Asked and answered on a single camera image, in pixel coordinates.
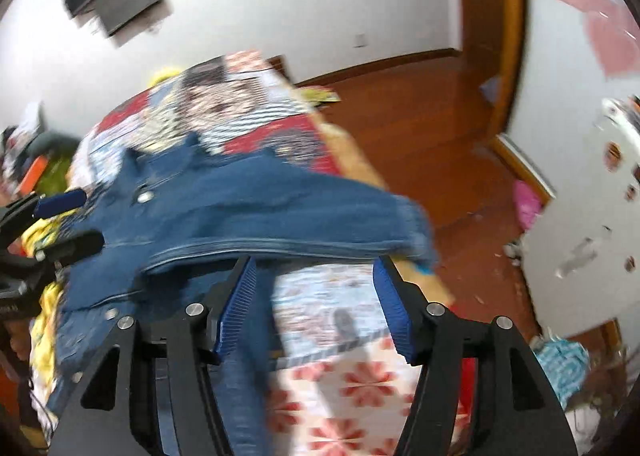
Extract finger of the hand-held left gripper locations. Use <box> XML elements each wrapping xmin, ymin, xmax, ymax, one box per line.
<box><xmin>35</xmin><ymin>188</ymin><xmax>87</xmax><ymax>219</ymax></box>
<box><xmin>34</xmin><ymin>230</ymin><xmax>106</xmax><ymax>265</ymax></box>

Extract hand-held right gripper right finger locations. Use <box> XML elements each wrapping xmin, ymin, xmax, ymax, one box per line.
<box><xmin>372</xmin><ymin>256</ymin><xmax>581</xmax><ymax>456</ymax></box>

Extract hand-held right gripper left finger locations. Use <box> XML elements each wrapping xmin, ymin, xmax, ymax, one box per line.
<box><xmin>50</xmin><ymin>256</ymin><xmax>258</xmax><ymax>456</ymax></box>

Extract blue denim jeans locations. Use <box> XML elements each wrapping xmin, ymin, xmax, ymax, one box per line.
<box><xmin>47</xmin><ymin>133</ymin><xmax>441</xmax><ymax>456</ymax></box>

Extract green cloth pile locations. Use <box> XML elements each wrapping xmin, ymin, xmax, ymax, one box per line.
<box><xmin>37</xmin><ymin>156</ymin><xmax>76</xmax><ymax>199</ymax></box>

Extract yellow cartoon fleece blanket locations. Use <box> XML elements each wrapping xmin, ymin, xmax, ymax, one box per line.
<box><xmin>20</xmin><ymin>216</ymin><xmax>76</xmax><ymax>437</ymax></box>

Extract pink bag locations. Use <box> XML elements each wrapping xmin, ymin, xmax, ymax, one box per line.
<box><xmin>512</xmin><ymin>180</ymin><xmax>543</xmax><ymax>231</ymax></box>

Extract teal checked cloth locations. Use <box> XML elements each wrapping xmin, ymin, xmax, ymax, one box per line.
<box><xmin>532</xmin><ymin>338</ymin><xmax>591</xmax><ymax>409</ymax></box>

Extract white cabinet with stickers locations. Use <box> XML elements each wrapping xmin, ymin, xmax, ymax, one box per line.
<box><xmin>520</xmin><ymin>96</ymin><xmax>640</xmax><ymax>339</ymax></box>

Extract patchwork printed bedsheet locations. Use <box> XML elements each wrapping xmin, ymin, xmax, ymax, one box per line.
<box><xmin>67</xmin><ymin>50</ymin><xmax>466</xmax><ymax>456</ymax></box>

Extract yellow packet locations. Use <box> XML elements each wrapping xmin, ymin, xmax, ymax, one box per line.
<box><xmin>295</xmin><ymin>83</ymin><xmax>342</xmax><ymax>109</ymax></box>

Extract orange strap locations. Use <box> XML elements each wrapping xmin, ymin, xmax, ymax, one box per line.
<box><xmin>19</xmin><ymin>157</ymin><xmax>51</xmax><ymax>194</ymax></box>

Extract wooden door frame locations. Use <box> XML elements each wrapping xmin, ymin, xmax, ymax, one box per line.
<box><xmin>452</xmin><ymin>0</ymin><xmax>558</xmax><ymax>201</ymax></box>

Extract pink wall decoration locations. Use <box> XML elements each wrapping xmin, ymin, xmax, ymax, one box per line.
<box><xmin>530</xmin><ymin>0</ymin><xmax>640</xmax><ymax>79</ymax></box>

